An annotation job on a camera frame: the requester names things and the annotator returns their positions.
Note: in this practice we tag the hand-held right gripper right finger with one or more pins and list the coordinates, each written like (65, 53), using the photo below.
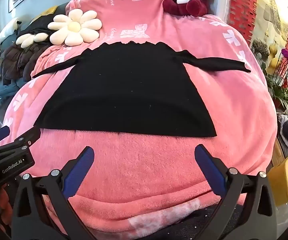
(208, 170)

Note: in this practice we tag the yellow stool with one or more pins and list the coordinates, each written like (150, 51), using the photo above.
(283, 180)

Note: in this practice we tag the pink printed fleece blanket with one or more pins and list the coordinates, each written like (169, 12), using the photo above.
(139, 170)

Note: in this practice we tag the dark brown puffer jacket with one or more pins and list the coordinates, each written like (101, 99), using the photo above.
(16, 57)

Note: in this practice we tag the yellow cushion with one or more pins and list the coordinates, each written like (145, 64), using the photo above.
(47, 11)

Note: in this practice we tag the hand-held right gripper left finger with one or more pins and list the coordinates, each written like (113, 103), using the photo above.
(80, 170)

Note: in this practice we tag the black speckled seat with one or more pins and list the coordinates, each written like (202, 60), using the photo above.
(201, 222)

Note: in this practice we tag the large cream flower pillow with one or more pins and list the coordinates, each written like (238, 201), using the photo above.
(74, 27)

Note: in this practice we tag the small cream flower pillow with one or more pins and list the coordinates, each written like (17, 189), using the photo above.
(28, 39)

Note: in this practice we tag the white plush goose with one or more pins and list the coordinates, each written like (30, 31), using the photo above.
(6, 31)

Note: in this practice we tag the green potted plant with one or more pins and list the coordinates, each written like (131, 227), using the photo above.
(282, 90)

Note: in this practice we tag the black knit sweater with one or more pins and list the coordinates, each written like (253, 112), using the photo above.
(126, 92)

